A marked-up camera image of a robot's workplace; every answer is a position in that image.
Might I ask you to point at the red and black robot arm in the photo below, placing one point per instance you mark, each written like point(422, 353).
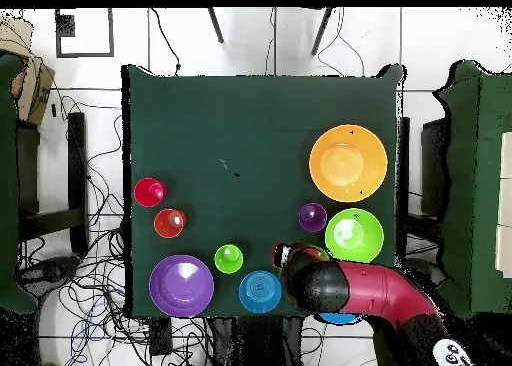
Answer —
point(380, 290)

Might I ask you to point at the small blue bowl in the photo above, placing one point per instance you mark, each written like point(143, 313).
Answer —
point(260, 292)

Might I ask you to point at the stepped green cup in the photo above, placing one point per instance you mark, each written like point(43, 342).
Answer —
point(228, 260)

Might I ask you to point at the purple cup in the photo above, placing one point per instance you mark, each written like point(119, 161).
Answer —
point(312, 218)

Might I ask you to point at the green bowl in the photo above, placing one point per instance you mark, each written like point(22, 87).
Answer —
point(354, 234)

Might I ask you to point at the large blue bowl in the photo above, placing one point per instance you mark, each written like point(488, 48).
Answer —
point(340, 318)

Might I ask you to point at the purple bowl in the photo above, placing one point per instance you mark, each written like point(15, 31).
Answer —
point(181, 286)

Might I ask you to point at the orange cup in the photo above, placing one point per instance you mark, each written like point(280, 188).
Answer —
point(166, 224)

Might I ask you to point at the orange bowl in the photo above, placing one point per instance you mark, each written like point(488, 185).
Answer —
point(348, 162)

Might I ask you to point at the dark green table cloth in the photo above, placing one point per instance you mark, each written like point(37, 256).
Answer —
point(240, 122)

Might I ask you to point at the black power adapter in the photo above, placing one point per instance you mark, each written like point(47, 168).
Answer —
point(160, 338)

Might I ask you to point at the red cup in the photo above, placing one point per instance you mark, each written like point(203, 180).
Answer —
point(144, 192)

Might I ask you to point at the green cloth covered side table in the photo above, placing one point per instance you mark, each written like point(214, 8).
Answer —
point(472, 182)
point(8, 182)

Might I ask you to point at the grey base with knob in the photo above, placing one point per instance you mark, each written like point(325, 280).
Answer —
point(52, 272)

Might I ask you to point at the black tripod leg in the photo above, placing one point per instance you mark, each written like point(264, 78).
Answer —
point(322, 30)
point(215, 26)

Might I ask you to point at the cardboard box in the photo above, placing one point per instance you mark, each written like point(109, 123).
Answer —
point(34, 90)

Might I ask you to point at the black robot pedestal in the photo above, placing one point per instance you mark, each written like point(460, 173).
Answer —
point(256, 342)

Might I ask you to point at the black stand frame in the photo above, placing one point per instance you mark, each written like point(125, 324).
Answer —
point(78, 162)
point(403, 150)

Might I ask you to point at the black square floor frame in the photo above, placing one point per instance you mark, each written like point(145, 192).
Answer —
point(66, 26)

